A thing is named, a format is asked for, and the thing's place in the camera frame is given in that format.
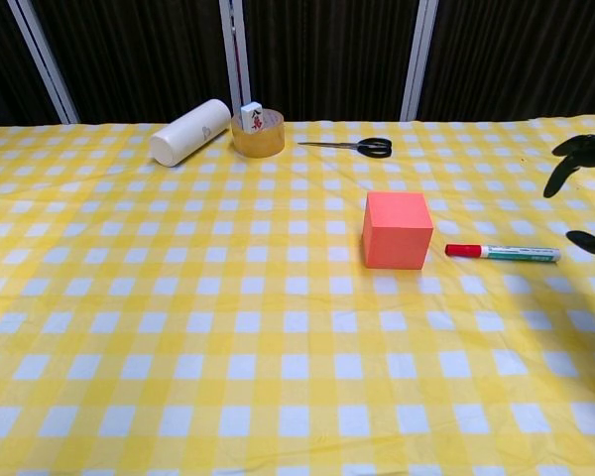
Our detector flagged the clear packing tape roll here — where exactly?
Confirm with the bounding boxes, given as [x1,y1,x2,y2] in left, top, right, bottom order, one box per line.
[230,109,287,159]

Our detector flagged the white cylindrical bottle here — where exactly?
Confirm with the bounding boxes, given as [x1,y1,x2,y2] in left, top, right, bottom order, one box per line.
[149,98,233,169]

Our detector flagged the orange red cube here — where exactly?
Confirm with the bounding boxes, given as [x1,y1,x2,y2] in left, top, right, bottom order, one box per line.
[361,191,434,272]

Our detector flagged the black handled scissors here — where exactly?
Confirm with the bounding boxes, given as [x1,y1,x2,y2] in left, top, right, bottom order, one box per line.
[297,137,394,160]

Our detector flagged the yellow white checkered tablecloth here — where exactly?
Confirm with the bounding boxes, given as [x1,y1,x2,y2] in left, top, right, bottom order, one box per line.
[0,113,595,476]

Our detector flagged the dark pleated curtain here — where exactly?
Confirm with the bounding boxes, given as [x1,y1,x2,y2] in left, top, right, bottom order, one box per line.
[0,0,595,136]

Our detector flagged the white mahjong tile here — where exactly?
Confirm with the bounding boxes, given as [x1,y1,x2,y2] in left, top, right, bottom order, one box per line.
[240,100,267,135]

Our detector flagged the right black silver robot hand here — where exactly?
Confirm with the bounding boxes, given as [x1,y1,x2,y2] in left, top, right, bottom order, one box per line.
[543,132,595,257]

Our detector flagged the red-capped green marker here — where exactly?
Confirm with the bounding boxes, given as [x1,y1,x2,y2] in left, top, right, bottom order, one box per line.
[444,243,562,265]

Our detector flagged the white frame post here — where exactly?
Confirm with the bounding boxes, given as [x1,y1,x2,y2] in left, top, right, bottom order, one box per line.
[218,0,254,118]
[400,0,439,122]
[7,0,81,125]

